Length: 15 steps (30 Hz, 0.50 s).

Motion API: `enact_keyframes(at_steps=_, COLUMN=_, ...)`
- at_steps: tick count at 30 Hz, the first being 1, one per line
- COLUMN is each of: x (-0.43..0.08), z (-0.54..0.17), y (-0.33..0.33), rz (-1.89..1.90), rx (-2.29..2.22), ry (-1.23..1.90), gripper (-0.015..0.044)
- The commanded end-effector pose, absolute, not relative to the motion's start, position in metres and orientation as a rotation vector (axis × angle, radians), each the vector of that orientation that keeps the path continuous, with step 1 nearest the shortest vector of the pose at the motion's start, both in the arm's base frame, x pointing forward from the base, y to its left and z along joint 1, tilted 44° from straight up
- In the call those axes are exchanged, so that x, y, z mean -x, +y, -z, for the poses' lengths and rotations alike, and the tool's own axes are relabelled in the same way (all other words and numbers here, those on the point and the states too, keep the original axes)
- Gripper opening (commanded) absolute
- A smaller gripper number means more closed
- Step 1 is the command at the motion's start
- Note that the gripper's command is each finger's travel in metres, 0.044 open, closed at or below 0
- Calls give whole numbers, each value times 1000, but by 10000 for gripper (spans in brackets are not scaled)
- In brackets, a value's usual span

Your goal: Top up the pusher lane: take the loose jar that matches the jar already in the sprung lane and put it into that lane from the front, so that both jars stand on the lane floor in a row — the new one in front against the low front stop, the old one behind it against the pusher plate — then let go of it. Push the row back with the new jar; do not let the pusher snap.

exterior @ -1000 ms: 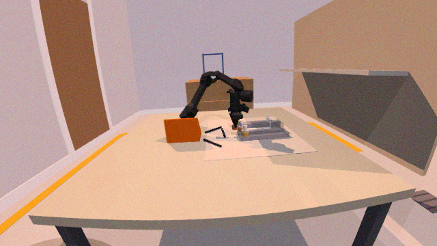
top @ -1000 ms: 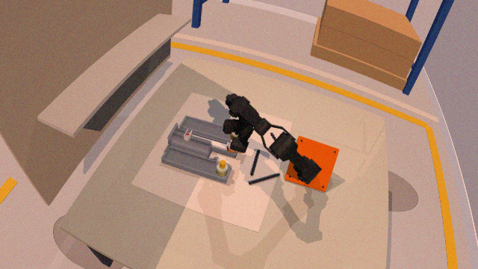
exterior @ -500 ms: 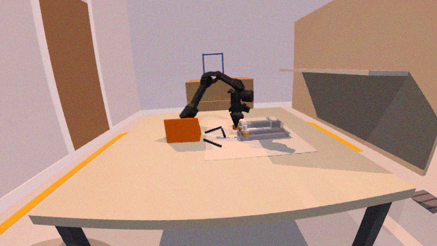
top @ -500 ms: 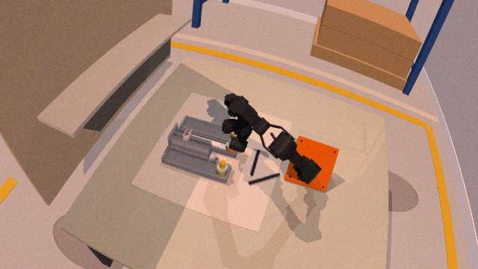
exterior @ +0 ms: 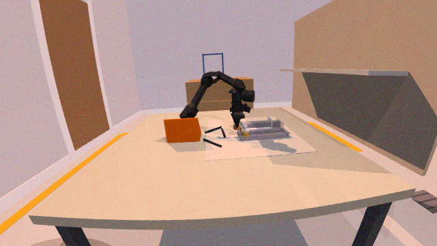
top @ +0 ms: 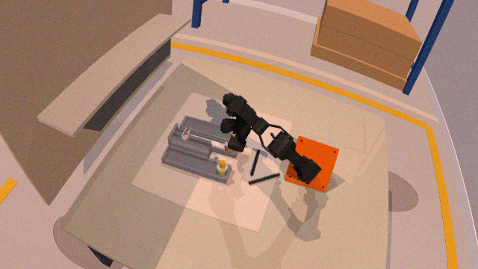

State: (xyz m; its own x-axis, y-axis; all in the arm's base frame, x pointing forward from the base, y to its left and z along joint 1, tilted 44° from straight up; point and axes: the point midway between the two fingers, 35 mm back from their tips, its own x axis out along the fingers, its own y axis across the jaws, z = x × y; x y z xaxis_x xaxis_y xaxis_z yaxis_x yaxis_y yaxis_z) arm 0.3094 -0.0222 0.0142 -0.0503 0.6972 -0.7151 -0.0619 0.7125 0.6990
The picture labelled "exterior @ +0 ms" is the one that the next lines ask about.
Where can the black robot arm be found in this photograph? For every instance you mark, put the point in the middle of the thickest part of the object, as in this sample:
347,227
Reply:
190,110

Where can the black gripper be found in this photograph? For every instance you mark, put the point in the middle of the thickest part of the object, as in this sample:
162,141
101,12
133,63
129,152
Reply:
236,114

